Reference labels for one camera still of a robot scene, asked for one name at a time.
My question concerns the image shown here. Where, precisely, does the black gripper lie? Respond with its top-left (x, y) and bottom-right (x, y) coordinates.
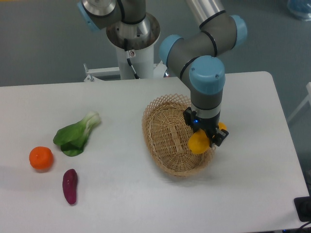
top-left (183, 107), bottom-right (229, 148)

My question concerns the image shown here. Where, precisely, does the yellow mango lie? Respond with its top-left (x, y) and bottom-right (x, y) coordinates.
top-left (188, 122), bottom-right (228, 154)

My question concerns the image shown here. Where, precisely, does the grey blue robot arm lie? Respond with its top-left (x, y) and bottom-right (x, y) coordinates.
top-left (77, 0), bottom-right (247, 146)

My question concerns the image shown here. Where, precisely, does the woven wicker basket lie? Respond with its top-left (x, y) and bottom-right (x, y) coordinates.
top-left (142, 94), bottom-right (215, 177)

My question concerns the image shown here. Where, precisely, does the black device at table edge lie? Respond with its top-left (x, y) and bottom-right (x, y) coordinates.
top-left (294, 196), bottom-right (311, 222)

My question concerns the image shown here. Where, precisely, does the green bok choy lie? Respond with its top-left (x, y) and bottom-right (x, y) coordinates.
top-left (53, 111), bottom-right (101, 157)

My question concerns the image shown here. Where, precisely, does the purple sweet potato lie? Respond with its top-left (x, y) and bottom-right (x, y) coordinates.
top-left (62, 169), bottom-right (78, 205)

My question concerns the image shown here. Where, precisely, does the blue object top right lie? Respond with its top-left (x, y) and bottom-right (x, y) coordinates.
top-left (287, 0), bottom-right (311, 21)

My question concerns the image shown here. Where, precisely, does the orange tangerine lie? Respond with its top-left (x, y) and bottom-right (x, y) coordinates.
top-left (29, 146), bottom-right (54, 170)

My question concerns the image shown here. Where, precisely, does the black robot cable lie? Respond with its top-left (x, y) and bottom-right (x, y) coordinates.
top-left (123, 38), bottom-right (140, 80)

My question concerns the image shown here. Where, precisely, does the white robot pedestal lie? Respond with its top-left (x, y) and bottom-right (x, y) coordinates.
top-left (83, 12), bottom-right (168, 82)

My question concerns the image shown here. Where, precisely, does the white frame at right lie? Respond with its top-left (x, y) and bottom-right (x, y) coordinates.
top-left (287, 82), bottom-right (311, 125)

